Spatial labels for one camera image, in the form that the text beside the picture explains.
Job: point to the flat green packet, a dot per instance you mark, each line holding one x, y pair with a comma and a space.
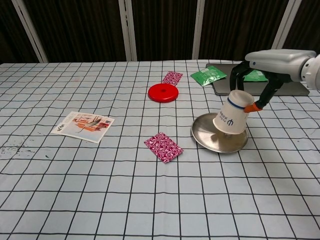
255, 76

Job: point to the grey closed laptop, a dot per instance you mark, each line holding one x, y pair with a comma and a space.
222, 86

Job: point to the illustrated postcard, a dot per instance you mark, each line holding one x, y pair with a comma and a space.
83, 127

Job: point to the large pink patterned packet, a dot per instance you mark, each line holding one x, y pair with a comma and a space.
163, 147

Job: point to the red round disc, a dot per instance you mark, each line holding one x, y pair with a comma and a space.
163, 93

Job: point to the white frame post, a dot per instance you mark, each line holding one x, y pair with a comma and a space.
127, 30
198, 30
281, 27
30, 30

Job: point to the checked light blue tablecloth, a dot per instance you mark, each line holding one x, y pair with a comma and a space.
100, 187

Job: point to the crumpled green packet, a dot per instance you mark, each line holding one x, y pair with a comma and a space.
207, 76

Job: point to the small pink patterned packet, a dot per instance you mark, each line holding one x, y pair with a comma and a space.
172, 77

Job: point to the silver metal plate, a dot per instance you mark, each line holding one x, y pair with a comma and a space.
202, 132

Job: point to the white paper cup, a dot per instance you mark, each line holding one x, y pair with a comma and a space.
232, 112

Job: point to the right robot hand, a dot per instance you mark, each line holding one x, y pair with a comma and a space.
277, 61

